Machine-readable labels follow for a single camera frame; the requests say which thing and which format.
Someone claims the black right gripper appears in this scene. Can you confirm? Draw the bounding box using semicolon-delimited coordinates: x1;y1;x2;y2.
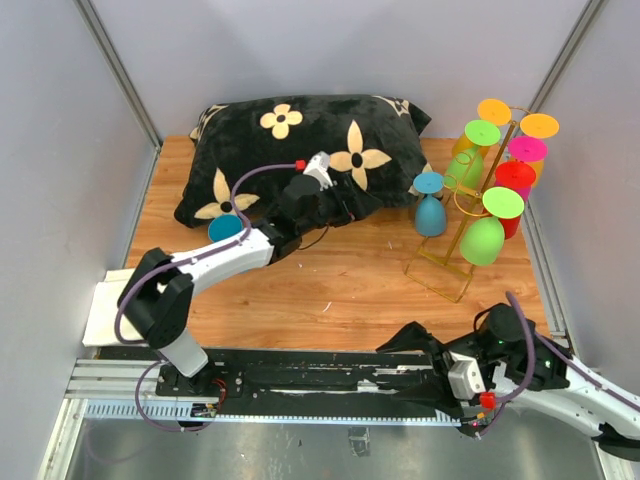
374;320;509;416

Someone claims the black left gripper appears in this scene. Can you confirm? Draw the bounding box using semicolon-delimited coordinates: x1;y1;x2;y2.
299;172;384;236

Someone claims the blue wine glass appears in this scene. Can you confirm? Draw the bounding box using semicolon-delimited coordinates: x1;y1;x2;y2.
207;214;244;243
413;172;447;237

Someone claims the blue wine glass front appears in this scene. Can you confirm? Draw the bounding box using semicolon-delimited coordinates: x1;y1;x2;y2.
207;214;244;243

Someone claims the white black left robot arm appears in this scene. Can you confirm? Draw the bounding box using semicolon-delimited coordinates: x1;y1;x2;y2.
116;174;382;396

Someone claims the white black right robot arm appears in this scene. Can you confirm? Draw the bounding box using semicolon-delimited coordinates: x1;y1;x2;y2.
377;303;639;462

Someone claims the green wine glass left row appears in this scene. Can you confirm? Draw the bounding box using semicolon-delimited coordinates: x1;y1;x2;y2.
444;119;501;189

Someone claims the green wine glass front right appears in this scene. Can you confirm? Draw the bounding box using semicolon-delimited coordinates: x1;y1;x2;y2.
459;186;525;266

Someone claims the red wine glass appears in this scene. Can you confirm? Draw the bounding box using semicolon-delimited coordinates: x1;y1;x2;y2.
495;161;537;240

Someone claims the orange wine glass back left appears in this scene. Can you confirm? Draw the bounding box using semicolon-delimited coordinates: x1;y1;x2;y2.
451;98;512;157

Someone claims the orange wine glass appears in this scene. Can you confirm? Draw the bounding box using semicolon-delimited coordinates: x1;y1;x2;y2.
520;113;559;187
451;98;512;157

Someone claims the pink wine glass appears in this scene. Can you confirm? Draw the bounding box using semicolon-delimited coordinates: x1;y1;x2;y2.
507;135;548;162

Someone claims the orange wine glass back right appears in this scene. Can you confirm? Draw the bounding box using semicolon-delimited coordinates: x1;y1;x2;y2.
520;113;559;187

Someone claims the black floral plush pillow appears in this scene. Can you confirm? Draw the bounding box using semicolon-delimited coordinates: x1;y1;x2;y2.
174;94;432;228

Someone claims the white folded cloth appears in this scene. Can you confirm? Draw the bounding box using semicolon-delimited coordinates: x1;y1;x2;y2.
82;268;134;347

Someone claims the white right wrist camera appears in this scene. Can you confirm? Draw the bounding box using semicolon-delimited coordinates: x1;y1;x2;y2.
447;354;486;400

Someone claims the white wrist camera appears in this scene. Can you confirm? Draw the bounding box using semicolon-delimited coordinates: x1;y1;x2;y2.
303;151;334;190
447;354;486;400

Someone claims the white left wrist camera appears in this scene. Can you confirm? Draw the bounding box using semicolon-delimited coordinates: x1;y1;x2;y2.
303;151;334;190

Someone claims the gold wire glass rack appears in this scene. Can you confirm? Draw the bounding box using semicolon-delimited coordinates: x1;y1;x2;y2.
404;106;520;303

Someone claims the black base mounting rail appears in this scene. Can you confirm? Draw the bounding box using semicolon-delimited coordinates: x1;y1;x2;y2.
155;349;444;421

